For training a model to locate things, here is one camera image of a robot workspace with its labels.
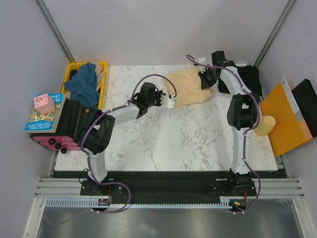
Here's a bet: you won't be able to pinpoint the cream yellow t shirt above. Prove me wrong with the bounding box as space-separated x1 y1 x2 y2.
167 67 213 107

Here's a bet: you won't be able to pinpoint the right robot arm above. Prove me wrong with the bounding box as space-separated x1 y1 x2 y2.
197 51 261 175

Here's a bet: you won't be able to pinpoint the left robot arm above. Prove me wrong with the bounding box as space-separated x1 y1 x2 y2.
78 82 166 195

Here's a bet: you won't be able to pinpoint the folded black t shirt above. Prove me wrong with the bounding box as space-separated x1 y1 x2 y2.
218 65 263 96

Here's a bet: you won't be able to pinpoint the yellow plastic bin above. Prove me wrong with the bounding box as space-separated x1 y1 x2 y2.
61 61 107 109

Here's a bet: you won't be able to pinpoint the beige t shirt in bin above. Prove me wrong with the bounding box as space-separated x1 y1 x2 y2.
91 61 105 91

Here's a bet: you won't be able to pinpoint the yellow plastic cup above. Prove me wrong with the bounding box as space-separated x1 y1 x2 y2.
254 115 276 137

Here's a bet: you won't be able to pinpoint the blue t shirt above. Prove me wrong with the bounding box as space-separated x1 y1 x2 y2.
64 63 100 109

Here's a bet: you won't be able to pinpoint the white strip board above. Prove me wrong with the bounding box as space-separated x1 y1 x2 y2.
281 77 303 122

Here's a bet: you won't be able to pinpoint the pink black box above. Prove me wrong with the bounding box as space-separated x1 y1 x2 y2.
31 100 86 154

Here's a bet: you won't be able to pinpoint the orange board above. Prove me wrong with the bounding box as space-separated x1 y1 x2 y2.
260 82 313 157

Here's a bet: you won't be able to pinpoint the pink cube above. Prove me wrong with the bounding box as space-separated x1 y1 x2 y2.
34 93 55 115

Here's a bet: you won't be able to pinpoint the blue illustrated book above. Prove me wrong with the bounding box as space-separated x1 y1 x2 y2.
24 93 65 133

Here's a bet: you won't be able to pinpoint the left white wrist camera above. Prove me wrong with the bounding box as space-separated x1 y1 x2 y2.
161 95 176 109

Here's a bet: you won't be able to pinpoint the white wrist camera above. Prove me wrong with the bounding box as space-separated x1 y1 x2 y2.
161 95 176 109
194 58 207 67

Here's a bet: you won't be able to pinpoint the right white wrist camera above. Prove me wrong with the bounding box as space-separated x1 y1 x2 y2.
194 58 207 67

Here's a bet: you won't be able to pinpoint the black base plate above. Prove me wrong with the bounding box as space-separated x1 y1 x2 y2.
80 171 257 205

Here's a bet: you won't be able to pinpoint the right corner aluminium post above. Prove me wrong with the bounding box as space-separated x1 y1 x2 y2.
253 0 297 68

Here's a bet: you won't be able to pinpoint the corner aluminium post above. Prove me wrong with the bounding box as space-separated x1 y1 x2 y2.
34 0 76 63
253 0 297 68

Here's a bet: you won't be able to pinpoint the left corner aluminium post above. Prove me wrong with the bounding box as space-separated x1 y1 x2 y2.
34 0 76 63

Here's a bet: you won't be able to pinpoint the aluminium frame rail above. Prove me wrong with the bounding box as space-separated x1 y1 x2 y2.
35 178 304 198

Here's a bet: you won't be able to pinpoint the white cable duct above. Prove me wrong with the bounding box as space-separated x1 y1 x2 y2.
45 197 240 209

